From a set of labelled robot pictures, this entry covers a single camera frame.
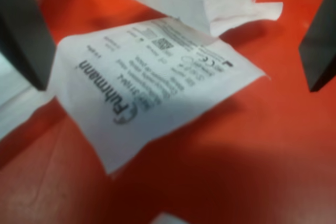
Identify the white gauze bandage pack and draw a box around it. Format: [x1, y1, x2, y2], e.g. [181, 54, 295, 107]
[0, 50, 57, 141]

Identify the red plastic box with bandages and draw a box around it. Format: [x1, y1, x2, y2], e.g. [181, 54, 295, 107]
[0, 0, 336, 224]

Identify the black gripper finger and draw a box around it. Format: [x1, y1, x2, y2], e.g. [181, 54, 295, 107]
[0, 0, 57, 91]
[298, 0, 336, 93]

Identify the clear-wrapped white gauze bandage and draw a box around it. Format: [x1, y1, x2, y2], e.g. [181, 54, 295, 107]
[97, 0, 285, 37]

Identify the white Fuhrmann bandage packet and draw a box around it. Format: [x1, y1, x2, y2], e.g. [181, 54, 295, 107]
[48, 17, 266, 175]
[151, 212, 186, 224]

